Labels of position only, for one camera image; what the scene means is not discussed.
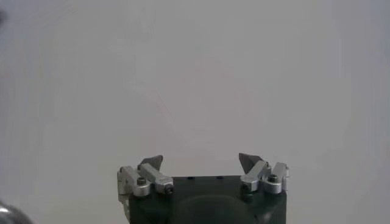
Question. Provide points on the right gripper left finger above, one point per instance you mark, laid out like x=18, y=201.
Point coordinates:
x=137, y=182

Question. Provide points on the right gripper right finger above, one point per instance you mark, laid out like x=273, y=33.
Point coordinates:
x=271, y=181

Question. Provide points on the perforated steel steamer basket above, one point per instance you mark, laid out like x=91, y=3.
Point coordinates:
x=9, y=216

